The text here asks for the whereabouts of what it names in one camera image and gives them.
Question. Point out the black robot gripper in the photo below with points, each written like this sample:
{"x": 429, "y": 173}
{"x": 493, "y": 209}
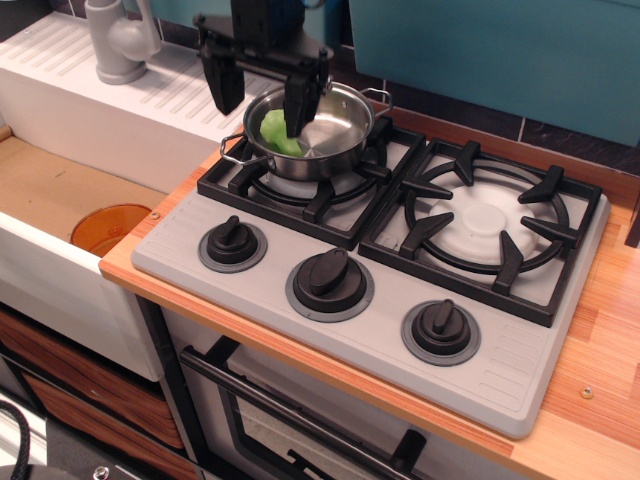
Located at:
{"x": 268, "y": 38}

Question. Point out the green plastic cauliflower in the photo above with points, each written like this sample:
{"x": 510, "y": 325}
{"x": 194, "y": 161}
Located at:
{"x": 274, "y": 131}

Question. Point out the stainless steel pot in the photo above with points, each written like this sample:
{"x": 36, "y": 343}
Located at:
{"x": 331, "y": 144}

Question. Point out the black left stove knob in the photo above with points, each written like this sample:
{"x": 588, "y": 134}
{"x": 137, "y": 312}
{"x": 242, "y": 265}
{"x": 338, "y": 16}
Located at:
{"x": 233, "y": 246}

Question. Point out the black stove knob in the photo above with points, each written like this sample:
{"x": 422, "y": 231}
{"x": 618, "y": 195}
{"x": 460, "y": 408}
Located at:
{"x": 441, "y": 333}
{"x": 330, "y": 287}
{"x": 233, "y": 246}

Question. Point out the black middle stove knob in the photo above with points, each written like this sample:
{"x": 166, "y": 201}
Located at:
{"x": 330, "y": 287}

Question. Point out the black right stove knob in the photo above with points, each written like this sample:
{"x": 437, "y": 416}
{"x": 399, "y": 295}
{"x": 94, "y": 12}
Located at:
{"x": 441, "y": 333}

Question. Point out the grey toy stove top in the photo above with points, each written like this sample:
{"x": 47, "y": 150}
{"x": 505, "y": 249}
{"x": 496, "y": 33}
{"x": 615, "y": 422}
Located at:
{"x": 502, "y": 386}

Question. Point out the black left burner grate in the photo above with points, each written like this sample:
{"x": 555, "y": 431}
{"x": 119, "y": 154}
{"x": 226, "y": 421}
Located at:
{"x": 337, "y": 211}

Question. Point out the black burner grate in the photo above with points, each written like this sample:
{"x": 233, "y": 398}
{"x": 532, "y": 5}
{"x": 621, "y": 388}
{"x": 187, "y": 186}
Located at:
{"x": 337, "y": 211}
{"x": 516, "y": 238}

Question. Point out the grey toy faucet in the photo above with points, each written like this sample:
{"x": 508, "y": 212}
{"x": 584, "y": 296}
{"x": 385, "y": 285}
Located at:
{"x": 121, "y": 45}

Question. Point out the white toy sink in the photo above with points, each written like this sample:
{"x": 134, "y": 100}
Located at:
{"x": 71, "y": 144}

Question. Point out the orange plastic sink drain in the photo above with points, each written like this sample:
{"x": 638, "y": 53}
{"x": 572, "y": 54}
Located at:
{"x": 102, "y": 229}

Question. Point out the black right burner grate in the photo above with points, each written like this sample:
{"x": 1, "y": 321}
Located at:
{"x": 516, "y": 238}

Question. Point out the upper wooden drawer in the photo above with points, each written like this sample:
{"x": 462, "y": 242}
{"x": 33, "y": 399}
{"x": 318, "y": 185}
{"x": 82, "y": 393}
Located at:
{"x": 82, "y": 373}

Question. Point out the wooden drawer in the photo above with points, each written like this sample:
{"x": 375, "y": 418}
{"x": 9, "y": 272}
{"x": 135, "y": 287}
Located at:
{"x": 158, "y": 461}
{"x": 82, "y": 373}

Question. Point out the toy oven door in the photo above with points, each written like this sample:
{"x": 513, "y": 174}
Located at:
{"x": 276, "y": 422}

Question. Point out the lower wooden drawer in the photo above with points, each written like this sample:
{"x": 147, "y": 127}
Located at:
{"x": 158, "y": 461}

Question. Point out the black oven door handle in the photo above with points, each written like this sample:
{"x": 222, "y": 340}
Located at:
{"x": 213, "y": 366}

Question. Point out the teal wall cabinet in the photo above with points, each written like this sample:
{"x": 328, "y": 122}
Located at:
{"x": 570, "y": 64}

